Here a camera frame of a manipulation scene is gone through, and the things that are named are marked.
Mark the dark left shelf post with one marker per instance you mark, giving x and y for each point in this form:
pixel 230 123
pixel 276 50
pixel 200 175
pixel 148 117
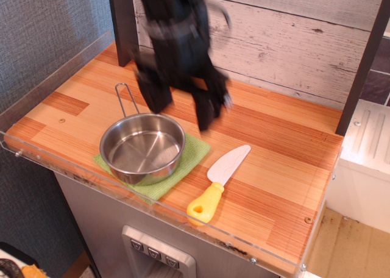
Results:
pixel 125 30

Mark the silver dispenser button panel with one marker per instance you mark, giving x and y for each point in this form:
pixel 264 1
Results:
pixel 155 253

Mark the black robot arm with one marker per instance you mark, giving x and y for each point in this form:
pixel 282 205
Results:
pixel 175 11

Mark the yellow handled toy knife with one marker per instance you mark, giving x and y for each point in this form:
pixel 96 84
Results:
pixel 202 209

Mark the green cloth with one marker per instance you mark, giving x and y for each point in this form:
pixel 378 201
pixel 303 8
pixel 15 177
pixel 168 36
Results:
pixel 194 151

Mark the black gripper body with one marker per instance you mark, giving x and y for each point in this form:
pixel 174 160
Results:
pixel 181 58

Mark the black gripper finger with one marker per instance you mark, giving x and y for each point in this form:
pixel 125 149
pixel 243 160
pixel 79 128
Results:
pixel 155 91
pixel 208 107

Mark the stainless steel pot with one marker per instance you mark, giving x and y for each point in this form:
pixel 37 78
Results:
pixel 143 148

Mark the clear acrylic guard rail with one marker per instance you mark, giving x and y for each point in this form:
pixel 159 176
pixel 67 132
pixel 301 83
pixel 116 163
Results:
pixel 250 206

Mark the white toy sink unit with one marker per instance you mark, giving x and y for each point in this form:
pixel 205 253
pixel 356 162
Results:
pixel 359 188

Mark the dark right shelf post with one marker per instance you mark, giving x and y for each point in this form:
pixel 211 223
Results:
pixel 366 62

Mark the orange object bottom left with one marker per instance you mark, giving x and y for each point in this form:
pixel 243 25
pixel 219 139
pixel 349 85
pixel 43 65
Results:
pixel 32 271

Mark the dark shelf post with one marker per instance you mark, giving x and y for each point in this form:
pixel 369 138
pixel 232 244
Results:
pixel 366 62
pixel 125 30

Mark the grey toy fridge cabinet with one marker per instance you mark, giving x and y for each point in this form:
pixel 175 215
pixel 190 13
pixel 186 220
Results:
pixel 101 217

